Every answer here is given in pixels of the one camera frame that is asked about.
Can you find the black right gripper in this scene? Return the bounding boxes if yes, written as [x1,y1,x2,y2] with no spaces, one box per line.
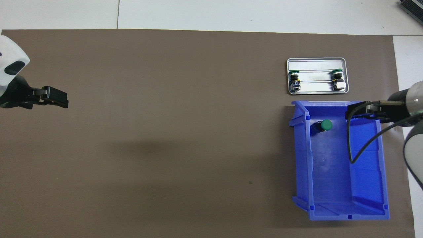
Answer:
[346,90,412,125]

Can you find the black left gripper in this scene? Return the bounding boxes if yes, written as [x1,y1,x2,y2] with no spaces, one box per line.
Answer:
[0,74,69,110]

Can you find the green push button switch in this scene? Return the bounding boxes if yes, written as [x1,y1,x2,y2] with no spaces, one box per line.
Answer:
[331,69,347,91]
[288,70,301,92]
[310,119,333,135]

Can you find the grey metal tray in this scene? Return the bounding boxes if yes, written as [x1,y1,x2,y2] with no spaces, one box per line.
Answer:
[286,58,347,95]

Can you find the blue plastic storage bin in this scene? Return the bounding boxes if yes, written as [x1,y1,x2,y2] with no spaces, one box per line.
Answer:
[288,100,390,221]

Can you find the brown table mat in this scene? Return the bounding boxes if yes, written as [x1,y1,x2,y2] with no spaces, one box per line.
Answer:
[0,29,416,238]

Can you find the grey finned device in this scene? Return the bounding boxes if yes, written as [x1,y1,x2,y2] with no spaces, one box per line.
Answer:
[398,0,423,17]

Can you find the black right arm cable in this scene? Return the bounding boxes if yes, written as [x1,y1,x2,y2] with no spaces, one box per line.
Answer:
[345,101,423,164]

